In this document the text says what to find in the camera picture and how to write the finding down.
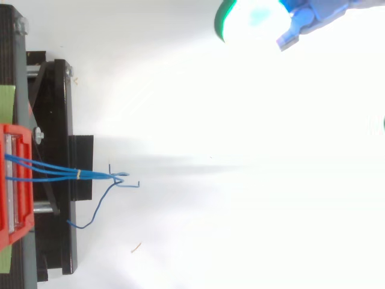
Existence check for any blue cable bundle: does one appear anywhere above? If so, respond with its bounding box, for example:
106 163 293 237
4 153 141 229

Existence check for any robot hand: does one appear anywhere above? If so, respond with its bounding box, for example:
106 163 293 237
214 0 385 135

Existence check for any black stand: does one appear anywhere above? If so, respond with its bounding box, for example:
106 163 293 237
0 3 94 289

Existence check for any red bin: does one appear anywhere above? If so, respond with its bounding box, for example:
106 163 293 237
0 123 35 251

